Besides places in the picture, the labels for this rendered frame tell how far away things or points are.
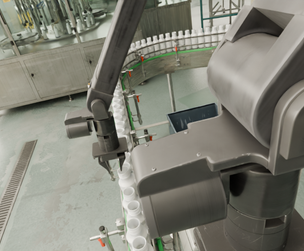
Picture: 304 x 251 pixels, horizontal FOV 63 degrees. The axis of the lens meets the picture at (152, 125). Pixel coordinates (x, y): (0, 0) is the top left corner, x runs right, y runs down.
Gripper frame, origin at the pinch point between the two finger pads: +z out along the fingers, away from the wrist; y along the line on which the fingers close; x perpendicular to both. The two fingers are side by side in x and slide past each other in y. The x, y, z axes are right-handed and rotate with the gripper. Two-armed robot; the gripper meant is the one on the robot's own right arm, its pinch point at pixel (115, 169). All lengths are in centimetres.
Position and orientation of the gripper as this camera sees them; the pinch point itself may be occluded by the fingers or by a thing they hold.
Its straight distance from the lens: 79.8
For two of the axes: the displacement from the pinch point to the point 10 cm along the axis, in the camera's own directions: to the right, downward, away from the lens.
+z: 1.0, 8.4, 5.4
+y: -9.8, 1.8, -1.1
